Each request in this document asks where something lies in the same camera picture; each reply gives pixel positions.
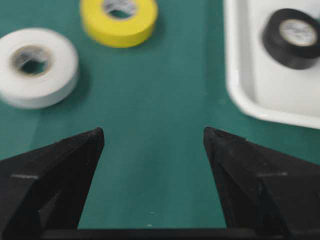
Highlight yellow tape roll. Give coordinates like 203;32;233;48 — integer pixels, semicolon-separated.
79;0;158;48

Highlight white plastic tray case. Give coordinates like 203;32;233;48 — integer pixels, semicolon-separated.
223;0;320;129

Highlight black tape roll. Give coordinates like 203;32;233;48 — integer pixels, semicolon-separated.
261;8;320;70

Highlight white tape roll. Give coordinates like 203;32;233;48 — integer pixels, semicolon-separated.
0;27;79;109

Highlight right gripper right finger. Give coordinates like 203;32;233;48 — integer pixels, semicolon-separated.
203;127;320;240

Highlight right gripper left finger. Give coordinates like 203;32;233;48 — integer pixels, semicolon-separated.
0;127;105;240

